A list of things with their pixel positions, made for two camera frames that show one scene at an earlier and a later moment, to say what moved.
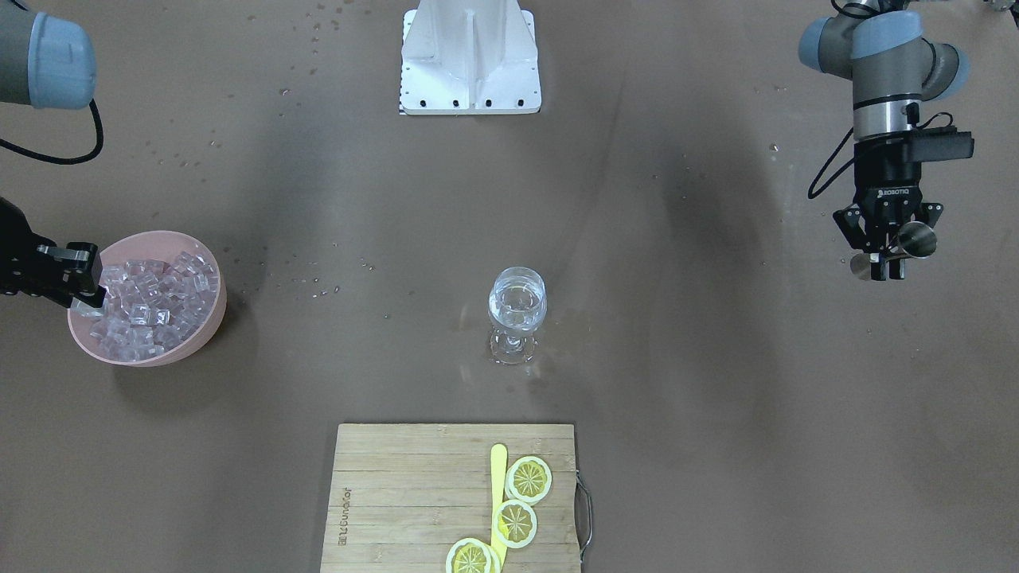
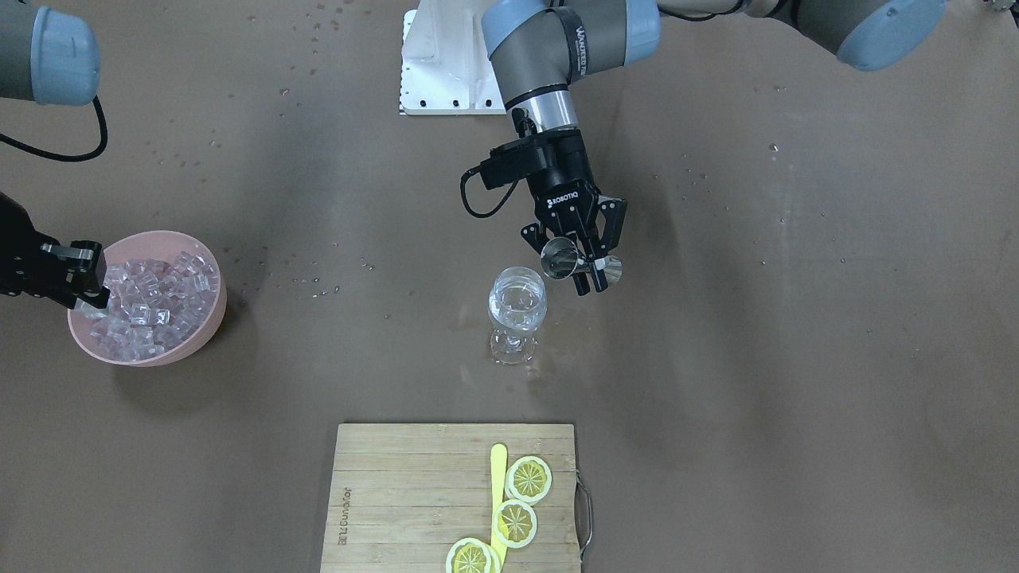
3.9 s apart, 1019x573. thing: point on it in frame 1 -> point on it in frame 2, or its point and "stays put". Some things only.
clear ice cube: x=83 y=309 stays put
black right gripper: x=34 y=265 stays put
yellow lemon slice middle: x=515 y=524 stays put
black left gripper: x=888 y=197 -> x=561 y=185
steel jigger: x=917 y=240 -> x=560 y=260
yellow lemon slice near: x=470 y=555 stays put
